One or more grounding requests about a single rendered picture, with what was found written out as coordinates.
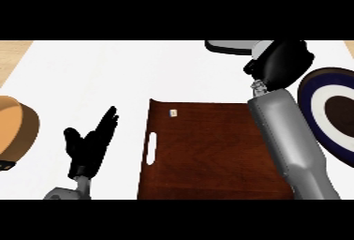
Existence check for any blue white brown plate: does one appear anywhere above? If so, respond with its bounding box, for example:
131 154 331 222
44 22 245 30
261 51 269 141
297 67 354 169

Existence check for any brown wooden tray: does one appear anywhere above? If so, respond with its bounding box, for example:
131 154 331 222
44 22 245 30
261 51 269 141
137 97 297 201

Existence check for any grey black-rimmed appliance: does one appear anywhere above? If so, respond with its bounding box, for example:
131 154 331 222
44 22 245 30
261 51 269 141
204 39 260 57

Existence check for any tan round bowl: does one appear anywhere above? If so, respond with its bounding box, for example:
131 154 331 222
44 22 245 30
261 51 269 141
0 95 42 172

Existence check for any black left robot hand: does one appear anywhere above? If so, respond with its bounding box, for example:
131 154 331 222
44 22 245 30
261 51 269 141
62 106 121 181

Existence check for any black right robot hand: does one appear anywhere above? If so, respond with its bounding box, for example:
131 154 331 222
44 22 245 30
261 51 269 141
242 39 317 92

